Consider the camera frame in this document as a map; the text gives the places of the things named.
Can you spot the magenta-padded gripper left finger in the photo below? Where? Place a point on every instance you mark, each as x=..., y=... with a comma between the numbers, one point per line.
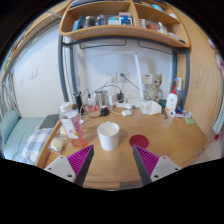
x=65, y=166

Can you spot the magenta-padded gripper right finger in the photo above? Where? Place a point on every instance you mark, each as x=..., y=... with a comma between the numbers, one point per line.
x=160, y=166

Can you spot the clear bottle with pink drink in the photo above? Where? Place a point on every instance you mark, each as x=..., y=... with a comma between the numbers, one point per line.
x=71, y=125

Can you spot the bun in plastic bag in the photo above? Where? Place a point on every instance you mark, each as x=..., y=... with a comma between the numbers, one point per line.
x=62, y=130
x=56, y=144

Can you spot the flat round red coaster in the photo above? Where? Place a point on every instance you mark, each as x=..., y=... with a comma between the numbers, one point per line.
x=139, y=141

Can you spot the grey laptop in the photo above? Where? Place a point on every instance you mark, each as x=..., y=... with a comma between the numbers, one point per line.
x=50, y=121

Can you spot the white cup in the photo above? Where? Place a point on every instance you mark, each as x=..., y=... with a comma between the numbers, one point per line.
x=108, y=136

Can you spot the bed with teal pillow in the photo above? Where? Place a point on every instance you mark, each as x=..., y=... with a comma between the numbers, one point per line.
x=20, y=136

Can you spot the small green packet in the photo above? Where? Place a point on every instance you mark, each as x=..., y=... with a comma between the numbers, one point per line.
x=190, y=120

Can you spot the white translucent bag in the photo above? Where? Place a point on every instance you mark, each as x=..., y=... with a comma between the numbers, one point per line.
x=150, y=107

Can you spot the small white computer mouse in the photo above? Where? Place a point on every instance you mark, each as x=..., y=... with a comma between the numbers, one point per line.
x=126, y=112

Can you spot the white pump lotion bottle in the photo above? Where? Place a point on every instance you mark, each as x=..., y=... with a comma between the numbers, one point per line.
x=171, y=101

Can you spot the black charger block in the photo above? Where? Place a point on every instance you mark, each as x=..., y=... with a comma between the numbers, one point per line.
x=104, y=111

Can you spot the black electric shaver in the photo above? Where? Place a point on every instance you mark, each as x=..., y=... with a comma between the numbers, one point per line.
x=77, y=99

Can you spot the white power strip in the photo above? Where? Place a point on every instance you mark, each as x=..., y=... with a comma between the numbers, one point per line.
x=124, y=105

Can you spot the steel tumbler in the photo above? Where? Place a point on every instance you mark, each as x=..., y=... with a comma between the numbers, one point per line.
x=100, y=98

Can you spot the brown tree-creature figurine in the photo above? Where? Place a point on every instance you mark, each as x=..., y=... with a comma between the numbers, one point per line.
x=156, y=87

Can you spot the black plug adapter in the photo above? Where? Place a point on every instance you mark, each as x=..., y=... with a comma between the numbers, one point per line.
x=120, y=96

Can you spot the white charger block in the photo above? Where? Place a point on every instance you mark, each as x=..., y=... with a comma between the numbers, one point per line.
x=112, y=99

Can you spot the striped curtain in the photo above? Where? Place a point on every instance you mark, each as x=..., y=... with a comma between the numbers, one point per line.
x=8, y=95

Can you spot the wooden shelf unit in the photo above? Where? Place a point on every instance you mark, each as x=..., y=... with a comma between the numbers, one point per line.
x=116, y=31

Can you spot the white wall switch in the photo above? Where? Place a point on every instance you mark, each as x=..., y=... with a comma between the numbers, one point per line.
x=33, y=74

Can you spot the white wall outlet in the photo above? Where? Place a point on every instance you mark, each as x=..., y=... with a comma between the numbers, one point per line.
x=115, y=77

